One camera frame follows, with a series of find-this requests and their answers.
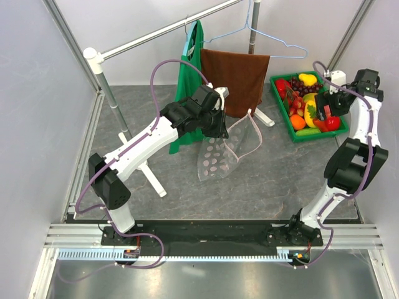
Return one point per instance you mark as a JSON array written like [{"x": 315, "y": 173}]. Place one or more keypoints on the white metal clothes rack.
[{"x": 95, "y": 59}]

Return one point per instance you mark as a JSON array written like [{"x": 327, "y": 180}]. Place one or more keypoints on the red toy bell pepper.
[{"x": 282, "y": 85}]

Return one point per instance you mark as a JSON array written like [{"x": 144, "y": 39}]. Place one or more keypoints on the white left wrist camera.
[{"x": 223, "y": 93}]

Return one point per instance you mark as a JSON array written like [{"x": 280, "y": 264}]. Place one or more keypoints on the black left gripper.
[{"x": 221, "y": 131}]

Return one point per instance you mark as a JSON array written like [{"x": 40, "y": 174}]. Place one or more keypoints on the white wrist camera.
[
  {"x": 223, "y": 93},
  {"x": 337, "y": 77}
]

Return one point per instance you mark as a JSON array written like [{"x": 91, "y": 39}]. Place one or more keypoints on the yellow toy corn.
[{"x": 310, "y": 112}]

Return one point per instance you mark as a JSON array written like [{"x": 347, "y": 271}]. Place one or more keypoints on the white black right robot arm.
[{"x": 357, "y": 160}]

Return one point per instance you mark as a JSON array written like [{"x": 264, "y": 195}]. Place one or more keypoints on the brown towel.
[{"x": 243, "y": 74}]

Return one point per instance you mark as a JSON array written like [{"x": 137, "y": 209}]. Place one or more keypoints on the green shirt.
[{"x": 189, "y": 79}]

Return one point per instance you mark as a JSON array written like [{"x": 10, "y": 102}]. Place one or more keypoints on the clear pink-dotted zip bag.
[{"x": 219, "y": 157}]

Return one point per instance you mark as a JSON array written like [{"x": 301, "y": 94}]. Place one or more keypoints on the green plastic tray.
[{"x": 344, "y": 128}]

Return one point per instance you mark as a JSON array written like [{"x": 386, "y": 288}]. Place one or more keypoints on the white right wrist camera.
[{"x": 337, "y": 77}]

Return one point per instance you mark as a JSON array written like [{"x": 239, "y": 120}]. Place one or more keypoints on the light blue wire hanger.
[{"x": 250, "y": 24}]

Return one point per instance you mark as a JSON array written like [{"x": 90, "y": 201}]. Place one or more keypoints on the orange toy fruit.
[{"x": 297, "y": 122}]

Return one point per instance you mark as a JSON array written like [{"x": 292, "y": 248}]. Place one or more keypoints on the green toy cucumber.
[{"x": 308, "y": 132}]

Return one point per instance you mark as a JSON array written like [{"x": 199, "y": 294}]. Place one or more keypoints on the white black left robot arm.
[{"x": 204, "y": 111}]

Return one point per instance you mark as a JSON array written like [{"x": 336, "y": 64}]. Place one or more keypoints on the red toy cherries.
[{"x": 296, "y": 104}]

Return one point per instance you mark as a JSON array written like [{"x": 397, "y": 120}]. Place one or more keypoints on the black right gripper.
[{"x": 325, "y": 98}]

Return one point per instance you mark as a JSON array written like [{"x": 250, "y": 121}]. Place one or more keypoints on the yellow red toy mango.
[{"x": 310, "y": 97}]

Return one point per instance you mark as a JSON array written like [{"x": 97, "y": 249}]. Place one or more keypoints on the red toy apple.
[{"x": 332, "y": 123}]

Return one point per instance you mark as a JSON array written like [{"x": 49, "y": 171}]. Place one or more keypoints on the grey slotted cable duct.
[{"x": 123, "y": 255}]

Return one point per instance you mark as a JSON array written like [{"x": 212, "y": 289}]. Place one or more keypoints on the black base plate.
[{"x": 180, "y": 233}]

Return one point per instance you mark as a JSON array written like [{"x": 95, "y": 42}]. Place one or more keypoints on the dark red toy grapes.
[{"x": 299, "y": 86}]

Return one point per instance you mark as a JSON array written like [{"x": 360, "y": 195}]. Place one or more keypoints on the red toy chili pepper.
[{"x": 320, "y": 125}]

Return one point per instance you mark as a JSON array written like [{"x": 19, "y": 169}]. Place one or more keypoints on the yellow toy pear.
[{"x": 307, "y": 79}]

